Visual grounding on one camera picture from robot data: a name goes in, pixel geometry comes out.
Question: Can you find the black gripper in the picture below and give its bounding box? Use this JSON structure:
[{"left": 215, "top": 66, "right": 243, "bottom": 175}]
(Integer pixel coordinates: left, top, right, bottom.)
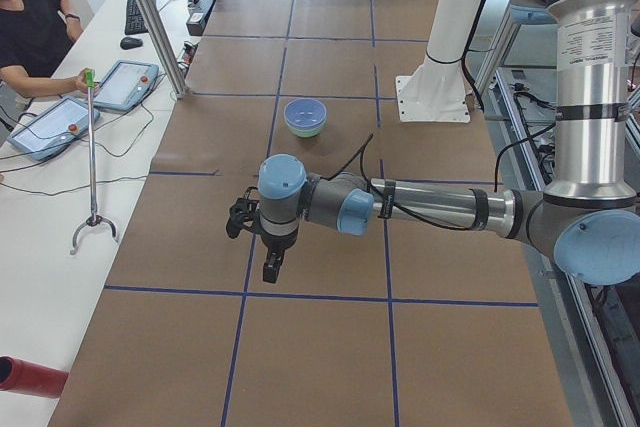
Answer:
[{"left": 261, "top": 232, "right": 298, "bottom": 282}]

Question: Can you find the blue bowl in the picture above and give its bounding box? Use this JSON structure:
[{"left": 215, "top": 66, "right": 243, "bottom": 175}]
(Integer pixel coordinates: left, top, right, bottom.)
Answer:
[{"left": 284, "top": 98, "right": 327, "bottom": 130}]

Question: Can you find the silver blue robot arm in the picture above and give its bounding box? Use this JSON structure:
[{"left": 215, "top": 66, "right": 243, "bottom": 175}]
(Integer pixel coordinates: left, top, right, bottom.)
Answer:
[{"left": 250, "top": 0, "right": 639, "bottom": 286}]

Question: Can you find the green bowl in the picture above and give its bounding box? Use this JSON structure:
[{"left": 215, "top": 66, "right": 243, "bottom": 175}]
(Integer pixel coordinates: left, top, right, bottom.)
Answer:
[{"left": 285, "top": 120, "right": 326, "bottom": 138}]

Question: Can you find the person's hand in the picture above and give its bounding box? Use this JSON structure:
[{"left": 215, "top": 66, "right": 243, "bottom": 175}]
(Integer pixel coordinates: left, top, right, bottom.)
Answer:
[{"left": 75, "top": 70, "right": 99, "bottom": 94}]

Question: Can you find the far teach pendant tablet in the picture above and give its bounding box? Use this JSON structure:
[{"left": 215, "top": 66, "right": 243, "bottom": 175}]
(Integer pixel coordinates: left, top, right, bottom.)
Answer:
[{"left": 94, "top": 60, "right": 159, "bottom": 112}]

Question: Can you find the teach pendant tablet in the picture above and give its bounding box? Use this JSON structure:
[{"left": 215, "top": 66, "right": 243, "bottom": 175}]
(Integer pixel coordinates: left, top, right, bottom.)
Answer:
[
  {"left": 8, "top": 96, "right": 89, "bottom": 161},
  {"left": 94, "top": 60, "right": 159, "bottom": 112}
]

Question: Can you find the near teach pendant tablet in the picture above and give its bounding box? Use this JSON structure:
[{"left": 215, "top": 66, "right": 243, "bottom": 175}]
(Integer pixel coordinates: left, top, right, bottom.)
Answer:
[{"left": 8, "top": 96, "right": 89, "bottom": 161}]

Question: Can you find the black computer mouse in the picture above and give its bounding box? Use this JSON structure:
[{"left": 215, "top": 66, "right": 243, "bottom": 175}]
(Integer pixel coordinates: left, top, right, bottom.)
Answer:
[{"left": 120, "top": 36, "right": 143, "bottom": 50}]

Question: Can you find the black keyboard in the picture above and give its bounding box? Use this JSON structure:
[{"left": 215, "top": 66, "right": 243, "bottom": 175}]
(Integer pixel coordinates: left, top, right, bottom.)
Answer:
[{"left": 124, "top": 0, "right": 148, "bottom": 36}]

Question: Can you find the red cylinder bottle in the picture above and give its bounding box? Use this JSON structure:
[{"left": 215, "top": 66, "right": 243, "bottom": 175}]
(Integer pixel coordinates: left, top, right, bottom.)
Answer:
[{"left": 1, "top": 356, "right": 68, "bottom": 399}]

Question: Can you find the person in black shirt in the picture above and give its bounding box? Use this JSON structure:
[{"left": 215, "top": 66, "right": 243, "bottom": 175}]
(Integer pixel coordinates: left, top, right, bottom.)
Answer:
[{"left": 1, "top": 0, "right": 83, "bottom": 98}]

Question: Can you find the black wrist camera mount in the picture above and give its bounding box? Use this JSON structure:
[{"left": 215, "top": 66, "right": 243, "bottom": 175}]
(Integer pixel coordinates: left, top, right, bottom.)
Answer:
[{"left": 226, "top": 186, "right": 262, "bottom": 239}]

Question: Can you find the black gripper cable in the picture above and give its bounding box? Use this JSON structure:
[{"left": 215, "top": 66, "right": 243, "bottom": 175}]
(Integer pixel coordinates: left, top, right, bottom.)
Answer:
[{"left": 327, "top": 133, "right": 489, "bottom": 232}]

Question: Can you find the green handled reacher grabber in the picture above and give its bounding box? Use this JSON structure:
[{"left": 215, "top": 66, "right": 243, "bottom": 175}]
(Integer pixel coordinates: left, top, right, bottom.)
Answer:
[{"left": 70, "top": 69, "right": 118, "bottom": 255}]

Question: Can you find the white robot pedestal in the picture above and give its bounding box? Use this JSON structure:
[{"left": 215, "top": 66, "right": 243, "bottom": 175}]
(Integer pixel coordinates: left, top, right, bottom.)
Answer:
[{"left": 396, "top": 0, "right": 482, "bottom": 123}]

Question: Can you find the aluminium frame post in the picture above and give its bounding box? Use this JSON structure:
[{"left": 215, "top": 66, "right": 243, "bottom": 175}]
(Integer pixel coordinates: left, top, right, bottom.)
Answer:
[{"left": 136, "top": 0, "right": 187, "bottom": 99}]

